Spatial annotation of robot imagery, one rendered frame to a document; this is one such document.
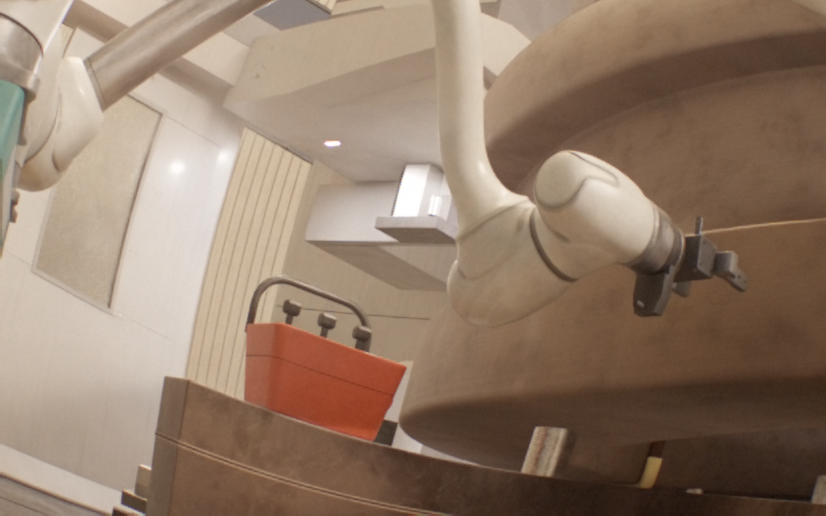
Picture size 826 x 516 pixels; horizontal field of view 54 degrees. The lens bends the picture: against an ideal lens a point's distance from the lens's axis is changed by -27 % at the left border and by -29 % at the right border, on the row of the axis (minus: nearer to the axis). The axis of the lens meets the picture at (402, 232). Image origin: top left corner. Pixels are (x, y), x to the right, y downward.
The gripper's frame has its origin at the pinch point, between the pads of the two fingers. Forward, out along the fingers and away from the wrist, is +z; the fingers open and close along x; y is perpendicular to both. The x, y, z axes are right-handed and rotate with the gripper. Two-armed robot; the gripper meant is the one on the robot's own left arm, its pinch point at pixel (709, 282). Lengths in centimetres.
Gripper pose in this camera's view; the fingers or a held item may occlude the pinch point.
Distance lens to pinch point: 145.2
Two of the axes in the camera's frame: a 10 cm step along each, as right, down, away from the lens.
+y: 2.4, -9.4, 2.6
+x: -6.0, 0.7, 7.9
